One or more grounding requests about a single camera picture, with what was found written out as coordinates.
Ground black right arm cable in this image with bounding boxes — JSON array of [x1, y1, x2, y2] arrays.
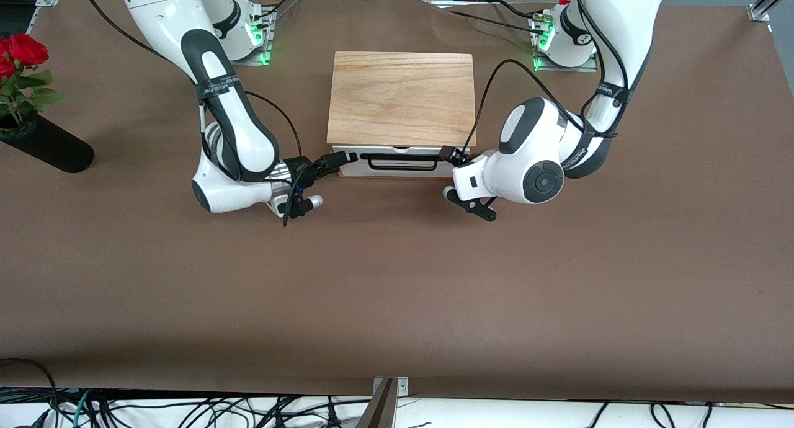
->
[[81, 0, 305, 228]]

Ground white drawer with black handle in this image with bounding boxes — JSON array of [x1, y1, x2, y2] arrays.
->
[[333, 145, 467, 179]]

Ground teal floor cable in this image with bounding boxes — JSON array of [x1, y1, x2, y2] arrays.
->
[[69, 390, 92, 428]]

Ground red rose bouquet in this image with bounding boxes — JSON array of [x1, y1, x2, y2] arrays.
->
[[0, 33, 68, 130]]

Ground aluminium profile bar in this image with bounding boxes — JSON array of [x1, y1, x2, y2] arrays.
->
[[355, 378, 398, 428]]

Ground brown table cover sheet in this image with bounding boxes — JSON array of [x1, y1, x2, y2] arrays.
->
[[0, 0, 794, 405]]

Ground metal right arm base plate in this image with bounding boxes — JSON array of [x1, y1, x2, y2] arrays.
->
[[233, 9, 274, 66]]

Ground black base power cable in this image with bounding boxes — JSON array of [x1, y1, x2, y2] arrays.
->
[[434, 0, 550, 37]]

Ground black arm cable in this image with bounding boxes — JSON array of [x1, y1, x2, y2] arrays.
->
[[81, 0, 305, 228], [462, 0, 631, 161]]

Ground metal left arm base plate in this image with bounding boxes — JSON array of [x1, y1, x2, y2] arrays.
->
[[532, 12, 600, 73]]

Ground black floor cable bundle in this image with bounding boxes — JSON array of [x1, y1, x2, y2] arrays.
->
[[0, 357, 435, 428]]

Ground wooden drawer cabinet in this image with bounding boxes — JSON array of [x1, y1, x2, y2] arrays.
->
[[327, 51, 477, 179]]

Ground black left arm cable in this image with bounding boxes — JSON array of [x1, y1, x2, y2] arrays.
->
[[462, 0, 631, 161]]

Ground metal table edge bracket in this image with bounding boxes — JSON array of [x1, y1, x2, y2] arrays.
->
[[373, 377, 410, 398]]

